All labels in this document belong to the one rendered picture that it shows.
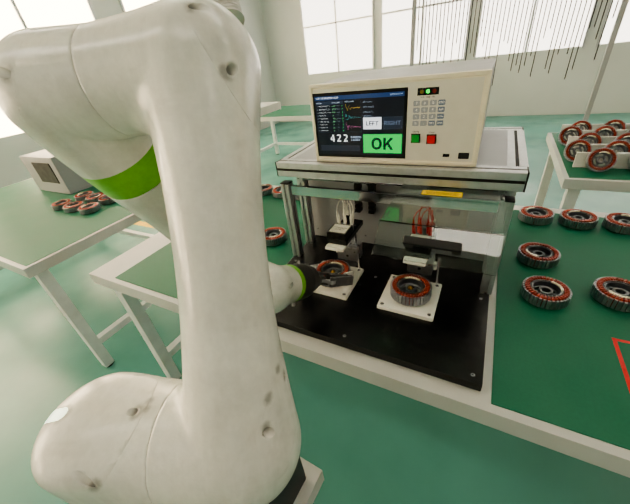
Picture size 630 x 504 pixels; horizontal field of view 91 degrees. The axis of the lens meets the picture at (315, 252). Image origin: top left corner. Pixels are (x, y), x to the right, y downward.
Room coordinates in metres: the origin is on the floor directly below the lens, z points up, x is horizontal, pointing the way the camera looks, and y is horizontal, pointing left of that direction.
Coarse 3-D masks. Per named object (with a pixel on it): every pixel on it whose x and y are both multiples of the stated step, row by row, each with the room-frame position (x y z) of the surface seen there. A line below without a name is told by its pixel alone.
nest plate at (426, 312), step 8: (432, 288) 0.67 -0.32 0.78; (440, 288) 0.67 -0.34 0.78; (384, 296) 0.66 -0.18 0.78; (432, 296) 0.64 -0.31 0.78; (384, 304) 0.63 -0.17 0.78; (392, 304) 0.63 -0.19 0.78; (400, 304) 0.62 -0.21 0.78; (424, 304) 0.61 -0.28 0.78; (432, 304) 0.61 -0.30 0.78; (400, 312) 0.60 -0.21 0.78; (408, 312) 0.59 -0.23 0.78; (416, 312) 0.59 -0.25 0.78; (424, 312) 0.58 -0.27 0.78; (432, 312) 0.58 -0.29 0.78; (432, 320) 0.56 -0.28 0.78
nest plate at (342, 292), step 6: (354, 270) 0.81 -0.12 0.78; (360, 270) 0.80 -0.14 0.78; (354, 276) 0.77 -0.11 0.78; (360, 276) 0.78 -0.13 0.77; (354, 282) 0.74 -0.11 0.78; (318, 288) 0.74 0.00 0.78; (324, 288) 0.74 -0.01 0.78; (330, 288) 0.73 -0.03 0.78; (336, 288) 0.73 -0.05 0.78; (342, 288) 0.72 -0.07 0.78; (348, 288) 0.72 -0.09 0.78; (324, 294) 0.72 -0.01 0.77; (330, 294) 0.71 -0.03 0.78; (336, 294) 0.70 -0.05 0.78; (342, 294) 0.70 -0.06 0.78; (348, 294) 0.70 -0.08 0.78
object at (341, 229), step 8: (336, 224) 0.88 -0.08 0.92; (344, 224) 0.87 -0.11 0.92; (360, 224) 0.91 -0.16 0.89; (328, 232) 0.84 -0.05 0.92; (336, 232) 0.83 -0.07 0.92; (344, 232) 0.82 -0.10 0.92; (352, 232) 0.85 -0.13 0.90; (328, 240) 0.84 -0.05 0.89; (336, 240) 0.82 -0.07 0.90; (344, 240) 0.81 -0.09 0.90; (328, 248) 0.81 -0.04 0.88; (336, 248) 0.80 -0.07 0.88; (344, 248) 0.80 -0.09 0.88
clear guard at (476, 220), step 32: (416, 192) 0.72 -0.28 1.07; (480, 192) 0.67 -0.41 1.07; (384, 224) 0.59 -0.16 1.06; (416, 224) 0.56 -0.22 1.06; (448, 224) 0.54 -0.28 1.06; (480, 224) 0.53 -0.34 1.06; (384, 256) 0.54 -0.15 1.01; (416, 256) 0.51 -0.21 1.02; (448, 256) 0.49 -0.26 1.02; (480, 256) 0.47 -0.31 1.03
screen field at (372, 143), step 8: (368, 136) 0.85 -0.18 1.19; (376, 136) 0.84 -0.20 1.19; (384, 136) 0.83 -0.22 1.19; (392, 136) 0.82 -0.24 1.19; (400, 136) 0.81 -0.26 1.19; (368, 144) 0.85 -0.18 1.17; (376, 144) 0.84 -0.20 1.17; (384, 144) 0.83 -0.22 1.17; (392, 144) 0.82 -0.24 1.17; (400, 144) 0.81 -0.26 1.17; (368, 152) 0.85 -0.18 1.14; (376, 152) 0.84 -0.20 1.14; (384, 152) 0.83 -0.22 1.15; (392, 152) 0.82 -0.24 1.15; (400, 152) 0.81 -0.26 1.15
